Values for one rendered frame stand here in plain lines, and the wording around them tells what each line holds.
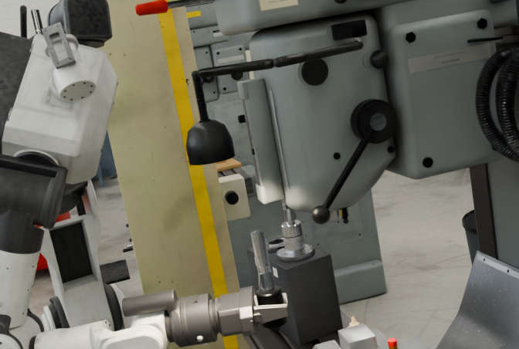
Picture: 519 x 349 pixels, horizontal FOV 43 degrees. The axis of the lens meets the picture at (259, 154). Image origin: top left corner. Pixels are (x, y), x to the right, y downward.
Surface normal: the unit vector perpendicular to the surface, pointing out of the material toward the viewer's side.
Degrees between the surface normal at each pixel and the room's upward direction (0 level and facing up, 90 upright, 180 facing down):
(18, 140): 95
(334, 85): 90
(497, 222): 90
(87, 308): 80
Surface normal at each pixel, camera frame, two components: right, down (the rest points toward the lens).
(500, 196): -0.95, 0.22
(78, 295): 0.47, 0.14
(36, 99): 0.29, -0.46
